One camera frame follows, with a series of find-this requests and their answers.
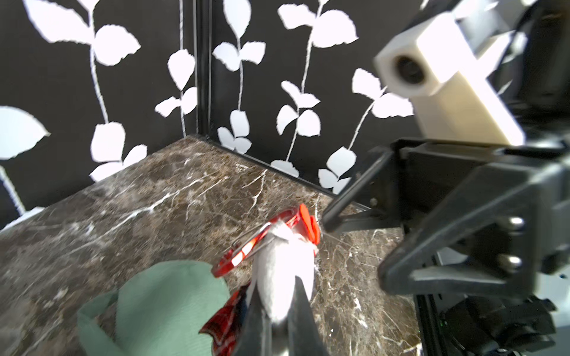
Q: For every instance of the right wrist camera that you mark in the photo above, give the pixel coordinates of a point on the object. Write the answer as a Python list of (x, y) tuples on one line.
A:
[(432, 65)]

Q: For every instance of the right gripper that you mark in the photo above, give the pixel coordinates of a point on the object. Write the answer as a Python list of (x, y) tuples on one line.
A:
[(481, 221)]

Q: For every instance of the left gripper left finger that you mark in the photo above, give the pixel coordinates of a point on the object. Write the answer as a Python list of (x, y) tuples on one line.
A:
[(256, 335)]

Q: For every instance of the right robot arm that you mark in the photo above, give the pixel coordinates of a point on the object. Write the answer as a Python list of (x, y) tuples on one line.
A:
[(523, 49)]

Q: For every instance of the green corduroy bag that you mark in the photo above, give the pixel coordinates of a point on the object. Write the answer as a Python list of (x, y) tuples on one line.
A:
[(159, 311)]

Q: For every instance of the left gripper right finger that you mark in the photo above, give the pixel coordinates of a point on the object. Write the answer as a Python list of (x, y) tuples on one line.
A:
[(303, 334)]

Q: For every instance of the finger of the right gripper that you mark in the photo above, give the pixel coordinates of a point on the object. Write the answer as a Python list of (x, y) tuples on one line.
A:
[(370, 201)]

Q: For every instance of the white red plush charm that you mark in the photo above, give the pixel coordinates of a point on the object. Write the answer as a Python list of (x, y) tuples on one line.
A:
[(281, 249)]

